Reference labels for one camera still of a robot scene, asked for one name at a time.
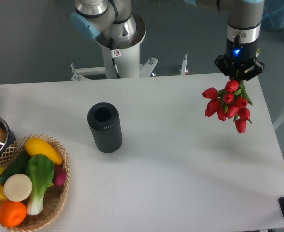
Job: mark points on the blue plastic bag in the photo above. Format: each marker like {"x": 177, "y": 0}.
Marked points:
{"x": 273, "y": 15}

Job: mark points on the purple radish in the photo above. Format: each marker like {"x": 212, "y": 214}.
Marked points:
{"x": 59, "y": 176}

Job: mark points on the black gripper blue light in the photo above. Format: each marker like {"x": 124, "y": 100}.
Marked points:
{"x": 243, "y": 52}

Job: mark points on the green bok choy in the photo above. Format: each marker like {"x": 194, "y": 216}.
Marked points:
{"x": 40, "y": 170}

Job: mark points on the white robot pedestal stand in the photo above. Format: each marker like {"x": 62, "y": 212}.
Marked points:
{"x": 120, "y": 46}

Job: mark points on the yellow squash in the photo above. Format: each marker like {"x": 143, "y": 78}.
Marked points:
{"x": 35, "y": 146}

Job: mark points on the dark green cucumber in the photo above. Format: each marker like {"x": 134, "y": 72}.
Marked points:
{"x": 18, "y": 166}

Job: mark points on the dark grey ribbed vase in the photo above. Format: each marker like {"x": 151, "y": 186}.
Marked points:
{"x": 104, "y": 122}

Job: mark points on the woven wicker basket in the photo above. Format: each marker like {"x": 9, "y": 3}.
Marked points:
{"x": 55, "y": 196}

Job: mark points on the orange fruit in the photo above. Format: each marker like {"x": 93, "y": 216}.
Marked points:
{"x": 12, "y": 214}

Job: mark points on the red tulip bouquet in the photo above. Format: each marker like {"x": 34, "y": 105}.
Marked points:
{"x": 231, "y": 102}

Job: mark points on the cream round onion slice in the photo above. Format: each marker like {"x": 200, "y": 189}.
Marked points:
{"x": 17, "y": 187}

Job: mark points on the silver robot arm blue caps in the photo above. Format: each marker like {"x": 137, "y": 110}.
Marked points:
{"x": 244, "y": 19}

